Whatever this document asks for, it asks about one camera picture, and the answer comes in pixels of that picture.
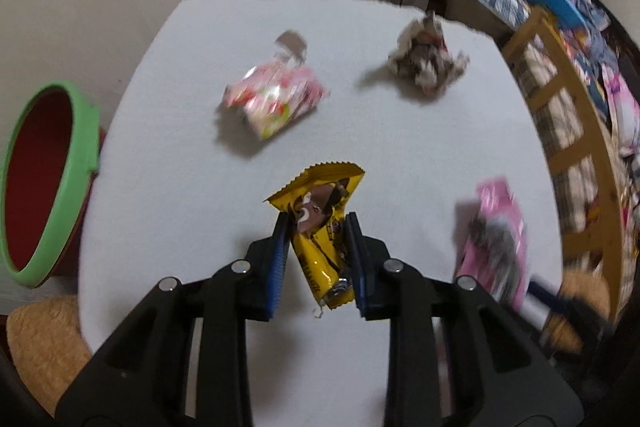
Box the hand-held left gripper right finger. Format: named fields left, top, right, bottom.
left=344, top=211, right=586, bottom=427

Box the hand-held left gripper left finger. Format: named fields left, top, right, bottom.
left=55, top=212, right=293, bottom=427

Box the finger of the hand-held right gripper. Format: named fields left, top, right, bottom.
left=520, top=277, right=568, bottom=333

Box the yellow chocolate bar wrapper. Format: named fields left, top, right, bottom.
left=264, top=162, right=367, bottom=320

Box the pink snack wrapper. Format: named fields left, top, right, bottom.
left=452, top=177, right=531, bottom=310

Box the green rimmed red bin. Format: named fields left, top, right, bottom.
left=0, top=81, right=103, bottom=289

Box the tan fluffy cushion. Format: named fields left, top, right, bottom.
left=6, top=296, right=96, bottom=418
left=550, top=269, right=613, bottom=355

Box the white foam table sheet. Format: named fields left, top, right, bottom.
left=77, top=0, right=563, bottom=427

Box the wooden chair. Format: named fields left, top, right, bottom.
left=502, top=7, right=636, bottom=323

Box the strawberry print wrapper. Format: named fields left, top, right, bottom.
left=217, top=31, right=331, bottom=140

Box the colourful printed blanket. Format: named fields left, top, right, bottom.
left=560, top=0, right=640, bottom=218

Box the crumpled silver foil wrapper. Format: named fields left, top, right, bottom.
left=387, top=13, right=471, bottom=96

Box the blue book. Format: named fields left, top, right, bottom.
left=525, top=0, right=588, bottom=30

